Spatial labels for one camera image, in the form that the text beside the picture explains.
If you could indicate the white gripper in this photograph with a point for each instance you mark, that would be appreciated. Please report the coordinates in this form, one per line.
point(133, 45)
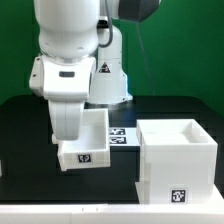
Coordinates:
point(66, 119)

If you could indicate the white drawer with knob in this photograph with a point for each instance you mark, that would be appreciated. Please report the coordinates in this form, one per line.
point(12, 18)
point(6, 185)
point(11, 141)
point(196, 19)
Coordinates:
point(92, 148)

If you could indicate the white drawer cabinet frame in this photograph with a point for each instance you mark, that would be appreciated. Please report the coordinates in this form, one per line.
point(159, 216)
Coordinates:
point(177, 162)

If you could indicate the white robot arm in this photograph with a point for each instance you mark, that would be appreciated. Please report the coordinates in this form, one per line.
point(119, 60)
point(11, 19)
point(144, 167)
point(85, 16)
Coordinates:
point(81, 57)

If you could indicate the white marker sheet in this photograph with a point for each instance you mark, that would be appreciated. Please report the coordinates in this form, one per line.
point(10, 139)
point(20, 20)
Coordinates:
point(123, 136)

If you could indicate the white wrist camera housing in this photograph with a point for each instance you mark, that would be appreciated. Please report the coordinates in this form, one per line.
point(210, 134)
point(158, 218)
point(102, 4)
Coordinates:
point(62, 82)

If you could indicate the white L-shaped border wall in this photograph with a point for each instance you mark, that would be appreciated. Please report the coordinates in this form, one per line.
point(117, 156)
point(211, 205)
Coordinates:
point(211, 212)

